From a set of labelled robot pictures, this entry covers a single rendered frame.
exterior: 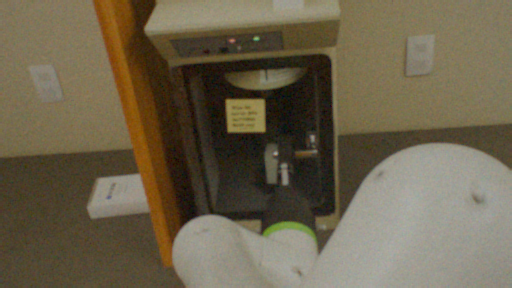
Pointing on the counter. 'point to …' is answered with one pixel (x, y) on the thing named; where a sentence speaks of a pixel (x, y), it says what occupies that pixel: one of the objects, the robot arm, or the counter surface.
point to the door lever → (304, 149)
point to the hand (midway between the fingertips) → (285, 151)
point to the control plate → (228, 44)
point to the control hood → (244, 23)
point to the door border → (189, 141)
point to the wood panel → (148, 115)
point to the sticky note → (245, 115)
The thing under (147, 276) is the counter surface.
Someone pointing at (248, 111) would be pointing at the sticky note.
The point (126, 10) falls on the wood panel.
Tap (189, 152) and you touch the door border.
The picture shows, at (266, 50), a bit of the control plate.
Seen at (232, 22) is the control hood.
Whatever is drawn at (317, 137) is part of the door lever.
